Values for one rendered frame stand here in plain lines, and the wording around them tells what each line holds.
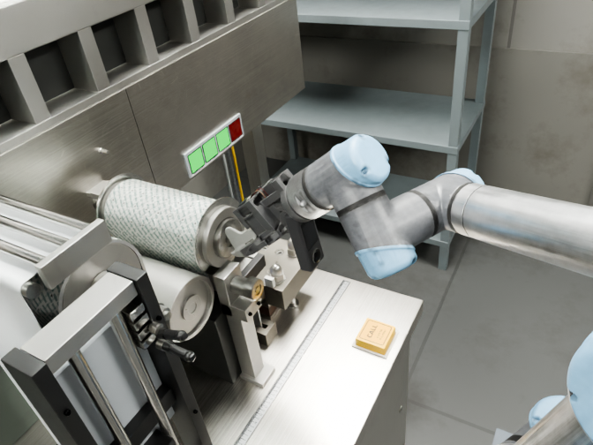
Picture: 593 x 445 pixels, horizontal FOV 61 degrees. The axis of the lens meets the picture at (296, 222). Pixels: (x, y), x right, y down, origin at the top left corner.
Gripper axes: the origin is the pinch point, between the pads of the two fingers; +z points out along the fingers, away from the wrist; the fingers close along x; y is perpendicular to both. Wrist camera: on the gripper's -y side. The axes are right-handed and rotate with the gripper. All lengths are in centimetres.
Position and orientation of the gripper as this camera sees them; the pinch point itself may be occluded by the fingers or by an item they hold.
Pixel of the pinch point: (244, 247)
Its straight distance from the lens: 94.0
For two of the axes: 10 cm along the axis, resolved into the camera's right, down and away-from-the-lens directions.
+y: -6.4, -7.5, -1.7
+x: -4.9, 5.6, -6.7
